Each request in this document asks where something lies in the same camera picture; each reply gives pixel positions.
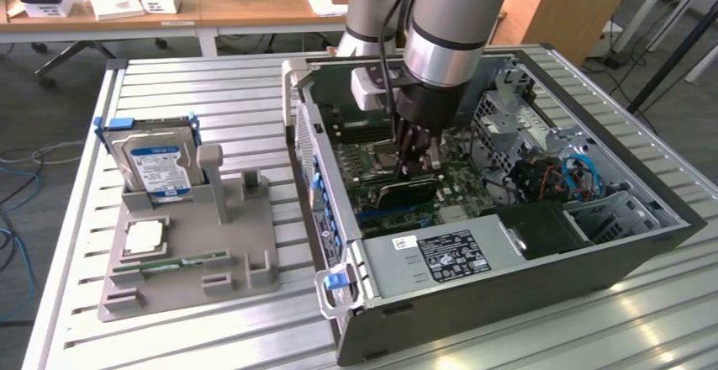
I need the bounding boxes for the metal CPU socket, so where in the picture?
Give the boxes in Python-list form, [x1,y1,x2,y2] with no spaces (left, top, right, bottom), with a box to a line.
[362,140,403,177]

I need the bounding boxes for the hard disk in blue carrier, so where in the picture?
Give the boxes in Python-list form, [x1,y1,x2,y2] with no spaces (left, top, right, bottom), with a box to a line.
[90,111,205,205]

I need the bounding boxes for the wooden cabinet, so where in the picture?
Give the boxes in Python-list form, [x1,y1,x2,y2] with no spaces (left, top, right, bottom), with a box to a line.
[491,0,644,67]

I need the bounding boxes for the green RAM stick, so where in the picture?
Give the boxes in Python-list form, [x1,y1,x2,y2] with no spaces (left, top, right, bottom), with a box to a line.
[112,251,230,274]

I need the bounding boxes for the open grey PC case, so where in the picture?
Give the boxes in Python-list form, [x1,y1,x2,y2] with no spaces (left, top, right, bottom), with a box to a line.
[278,48,708,367]

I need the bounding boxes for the green motherboard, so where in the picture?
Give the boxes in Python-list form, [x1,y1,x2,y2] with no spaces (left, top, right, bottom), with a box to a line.
[318,104,496,237]

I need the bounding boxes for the perforated metal drive cage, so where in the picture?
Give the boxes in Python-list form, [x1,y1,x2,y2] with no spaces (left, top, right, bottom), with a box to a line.
[473,89,563,157]

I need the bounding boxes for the wooden desk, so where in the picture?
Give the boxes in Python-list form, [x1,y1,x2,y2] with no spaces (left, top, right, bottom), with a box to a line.
[0,0,349,58]

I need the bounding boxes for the blue data wire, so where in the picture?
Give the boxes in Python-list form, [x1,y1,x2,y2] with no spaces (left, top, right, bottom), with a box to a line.
[559,154,607,200]

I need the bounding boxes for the blue expansion slot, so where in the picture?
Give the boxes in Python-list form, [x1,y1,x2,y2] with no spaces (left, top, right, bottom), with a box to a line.
[354,206,420,222]

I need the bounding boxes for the grey plastic parts rack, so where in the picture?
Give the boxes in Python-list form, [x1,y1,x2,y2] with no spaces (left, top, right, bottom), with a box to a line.
[96,142,282,325]

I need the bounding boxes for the silver CPU chip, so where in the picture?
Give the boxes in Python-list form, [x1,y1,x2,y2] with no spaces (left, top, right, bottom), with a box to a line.
[122,219,168,256]

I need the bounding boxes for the black tripod pole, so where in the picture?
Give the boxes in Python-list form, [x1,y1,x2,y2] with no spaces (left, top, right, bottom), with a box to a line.
[625,6,718,114]

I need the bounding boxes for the blue floor cable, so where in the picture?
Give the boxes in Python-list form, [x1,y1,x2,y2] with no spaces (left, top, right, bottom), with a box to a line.
[0,164,45,325]

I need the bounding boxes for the black graphics card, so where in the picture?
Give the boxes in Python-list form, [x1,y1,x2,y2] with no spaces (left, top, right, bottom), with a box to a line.
[376,177,440,209]

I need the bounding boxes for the white open cardboard box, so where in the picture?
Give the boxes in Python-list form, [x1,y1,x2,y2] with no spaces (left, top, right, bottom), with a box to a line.
[88,0,146,22]

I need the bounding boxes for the small white box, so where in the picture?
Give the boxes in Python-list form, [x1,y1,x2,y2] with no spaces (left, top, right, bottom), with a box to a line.
[140,0,184,15]

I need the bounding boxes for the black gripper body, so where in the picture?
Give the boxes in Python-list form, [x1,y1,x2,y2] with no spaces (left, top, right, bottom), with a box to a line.
[393,83,467,135]

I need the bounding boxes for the metal disk bay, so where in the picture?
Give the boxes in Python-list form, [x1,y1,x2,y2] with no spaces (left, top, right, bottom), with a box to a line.
[561,190,669,248]

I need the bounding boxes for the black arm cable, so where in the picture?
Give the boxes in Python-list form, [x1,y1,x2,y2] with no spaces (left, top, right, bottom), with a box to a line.
[376,0,424,115]

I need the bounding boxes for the grey power supply unit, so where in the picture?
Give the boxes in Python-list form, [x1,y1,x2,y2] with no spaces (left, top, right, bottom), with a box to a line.
[357,214,531,300]

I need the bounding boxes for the silver chipset heatsink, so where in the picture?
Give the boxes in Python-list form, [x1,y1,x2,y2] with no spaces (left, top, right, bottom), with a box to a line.
[439,205,473,223]

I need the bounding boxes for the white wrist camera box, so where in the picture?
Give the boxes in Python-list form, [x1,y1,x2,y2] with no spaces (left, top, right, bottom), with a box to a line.
[348,67,397,111]

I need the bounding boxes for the white box with black top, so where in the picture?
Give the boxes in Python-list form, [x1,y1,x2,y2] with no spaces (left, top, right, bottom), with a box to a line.
[15,0,76,19]

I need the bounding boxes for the white paper stack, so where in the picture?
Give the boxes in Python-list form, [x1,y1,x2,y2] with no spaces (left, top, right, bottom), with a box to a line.
[304,0,349,18]

